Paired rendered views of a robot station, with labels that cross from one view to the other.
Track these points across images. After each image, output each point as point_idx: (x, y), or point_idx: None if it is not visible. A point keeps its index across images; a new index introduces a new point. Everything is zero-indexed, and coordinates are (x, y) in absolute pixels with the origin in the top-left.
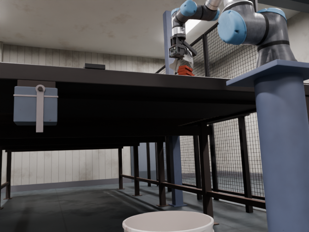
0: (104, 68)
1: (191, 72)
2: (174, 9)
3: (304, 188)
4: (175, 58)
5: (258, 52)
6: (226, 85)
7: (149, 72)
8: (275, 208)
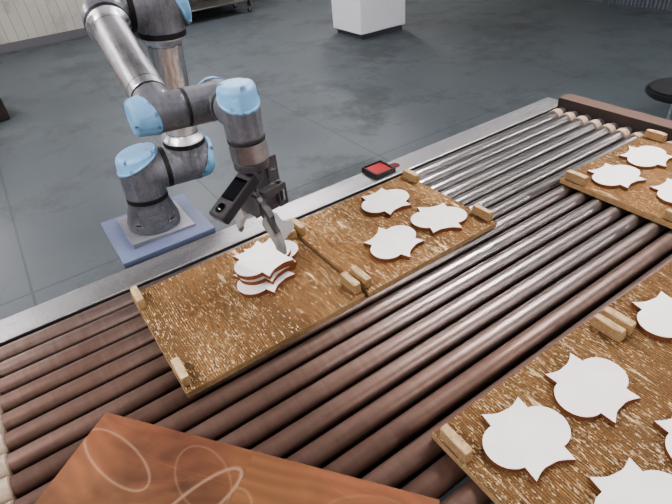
0: (362, 171)
1: None
2: (246, 78)
3: None
4: (273, 214)
5: (168, 196)
6: (215, 232)
7: (314, 192)
8: None
